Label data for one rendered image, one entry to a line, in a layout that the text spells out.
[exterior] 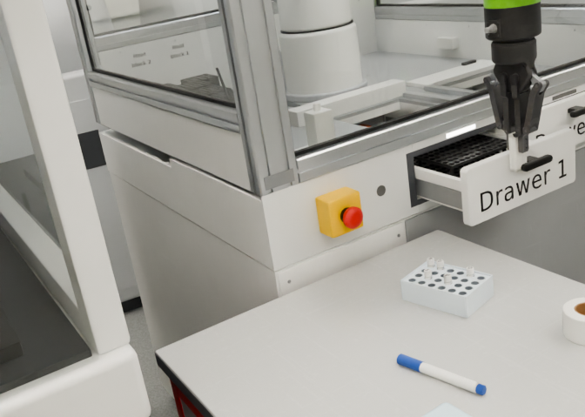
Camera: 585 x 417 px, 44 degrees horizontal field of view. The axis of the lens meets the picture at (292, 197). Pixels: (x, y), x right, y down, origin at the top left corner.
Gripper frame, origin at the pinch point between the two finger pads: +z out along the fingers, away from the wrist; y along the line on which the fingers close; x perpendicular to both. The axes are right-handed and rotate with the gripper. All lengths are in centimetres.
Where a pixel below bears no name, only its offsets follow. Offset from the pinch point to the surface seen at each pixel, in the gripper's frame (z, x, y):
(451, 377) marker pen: 16, -41, 24
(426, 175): 4.8, -9.4, -14.6
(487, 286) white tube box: 15.0, -21.0, 11.7
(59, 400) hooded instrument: 5, -87, 7
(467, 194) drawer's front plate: 5.2, -11.3, -1.6
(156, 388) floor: 93, -43, -122
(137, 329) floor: 93, -34, -166
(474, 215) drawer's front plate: 9.6, -10.0, -1.5
